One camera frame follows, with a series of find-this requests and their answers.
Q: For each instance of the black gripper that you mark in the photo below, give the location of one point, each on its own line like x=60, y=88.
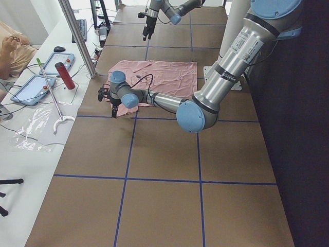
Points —
x=149, y=22
x=114, y=102

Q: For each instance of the pink Snoopy t-shirt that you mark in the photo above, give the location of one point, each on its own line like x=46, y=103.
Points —
x=178, y=79

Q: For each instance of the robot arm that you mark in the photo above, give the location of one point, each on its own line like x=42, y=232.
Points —
x=265, y=21
x=174, y=14

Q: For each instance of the black monitor stand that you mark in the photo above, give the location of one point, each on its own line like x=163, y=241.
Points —
x=94, y=6

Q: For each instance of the black power adapter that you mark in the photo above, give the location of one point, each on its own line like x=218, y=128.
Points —
x=102, y=32

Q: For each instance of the reacher grabber stick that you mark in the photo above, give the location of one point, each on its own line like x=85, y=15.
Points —
x=62, y=118

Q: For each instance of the red cylinder tube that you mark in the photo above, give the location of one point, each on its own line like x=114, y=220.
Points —
x=65, y=76

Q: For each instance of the black keyboard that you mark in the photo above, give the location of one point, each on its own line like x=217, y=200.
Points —
x=82, y=26

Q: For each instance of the near blue teach pendant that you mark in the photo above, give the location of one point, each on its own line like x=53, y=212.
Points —
x=32, y=91

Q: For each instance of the black computer mouse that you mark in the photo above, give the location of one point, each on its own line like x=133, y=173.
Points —
x=59, y=49

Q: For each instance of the clear plastic bag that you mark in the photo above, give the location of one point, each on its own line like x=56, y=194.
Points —
x=27, y=136

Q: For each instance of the seated person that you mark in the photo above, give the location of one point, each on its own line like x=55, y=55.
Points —
x=16, y=54

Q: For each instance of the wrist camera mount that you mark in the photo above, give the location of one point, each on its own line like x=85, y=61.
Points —
x=141, y=15
x=104, y=92

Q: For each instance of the aluminium frame post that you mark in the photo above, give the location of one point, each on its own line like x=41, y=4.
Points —
x=75, y=31

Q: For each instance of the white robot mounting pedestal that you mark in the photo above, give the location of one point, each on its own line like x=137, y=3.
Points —
x=233, y=27

